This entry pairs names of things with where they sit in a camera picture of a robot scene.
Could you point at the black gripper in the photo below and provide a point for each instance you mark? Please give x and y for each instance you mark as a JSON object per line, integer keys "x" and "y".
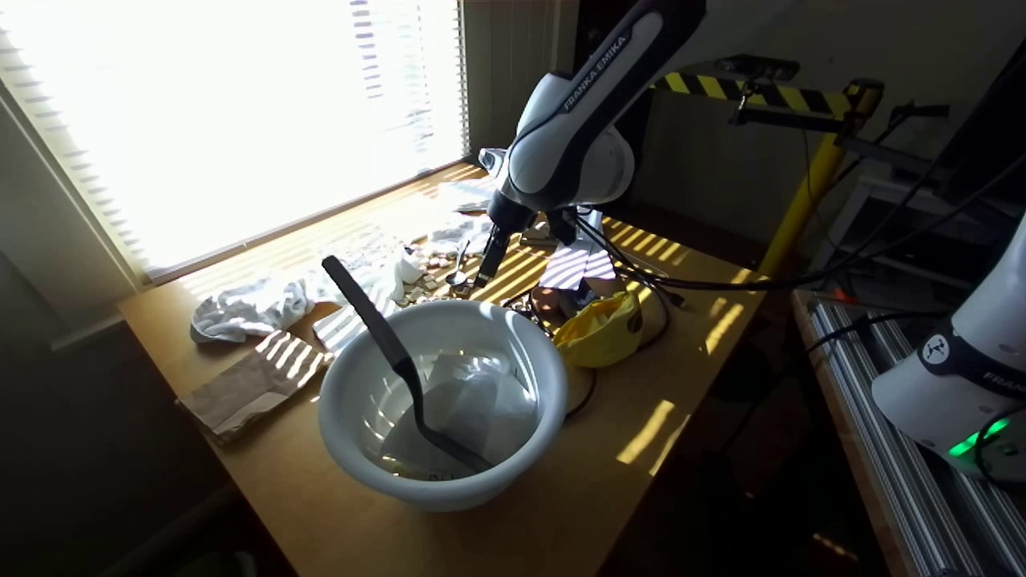
{"x": 533, "y": 218}

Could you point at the yellow banana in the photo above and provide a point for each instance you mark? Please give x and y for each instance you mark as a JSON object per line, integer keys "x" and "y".
{"x": 597, "y": 339}

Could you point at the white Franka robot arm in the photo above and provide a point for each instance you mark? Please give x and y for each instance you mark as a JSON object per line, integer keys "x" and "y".
{"x": 597, "y": 75}

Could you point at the small white rumpled cloth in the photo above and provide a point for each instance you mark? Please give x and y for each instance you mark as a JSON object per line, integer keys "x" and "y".
{"x": 461, "y": 235}

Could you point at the small orange round object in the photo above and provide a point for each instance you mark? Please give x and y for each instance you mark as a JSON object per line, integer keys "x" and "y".
{"x": 546, "y": 304}

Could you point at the white folded cloth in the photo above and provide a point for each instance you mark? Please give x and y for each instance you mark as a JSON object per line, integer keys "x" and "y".
{"x": 470, "y": 193}

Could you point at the small white tube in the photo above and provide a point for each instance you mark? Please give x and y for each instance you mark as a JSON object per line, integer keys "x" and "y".
{"x": 410, "y": 263}

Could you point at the black spatula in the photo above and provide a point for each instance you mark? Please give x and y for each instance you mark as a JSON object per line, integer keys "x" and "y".
{"x": 372, "y": 316}

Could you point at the white paper sheet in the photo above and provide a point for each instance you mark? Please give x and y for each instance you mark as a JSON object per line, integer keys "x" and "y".
{"x": 483, "y": 406}

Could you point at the large white bowl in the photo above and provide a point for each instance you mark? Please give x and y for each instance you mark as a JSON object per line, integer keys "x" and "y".
{"x": 354, "y": 410}

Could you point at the white crumpled cloth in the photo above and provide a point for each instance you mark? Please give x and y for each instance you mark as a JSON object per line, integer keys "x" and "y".
{"x": 246, "y": 310}

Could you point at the brown folded cloth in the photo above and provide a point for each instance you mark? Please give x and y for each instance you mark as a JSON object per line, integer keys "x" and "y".
{"x": 242, "y": 395}

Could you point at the white window blinds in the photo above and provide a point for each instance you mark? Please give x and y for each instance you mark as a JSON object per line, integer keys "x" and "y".
{"x": 212, "y": 107}

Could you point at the white shelf unit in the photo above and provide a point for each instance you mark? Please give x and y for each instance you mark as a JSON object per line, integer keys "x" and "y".
{"x": 886, "y": 235}

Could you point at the black stereo camera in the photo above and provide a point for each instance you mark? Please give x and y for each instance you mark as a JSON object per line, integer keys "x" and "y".
{"x": 759, "y": 70}

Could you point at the aluminium rail robot platform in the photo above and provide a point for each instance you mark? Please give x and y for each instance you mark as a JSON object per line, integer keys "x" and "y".
{"x": 918, "y": 513}

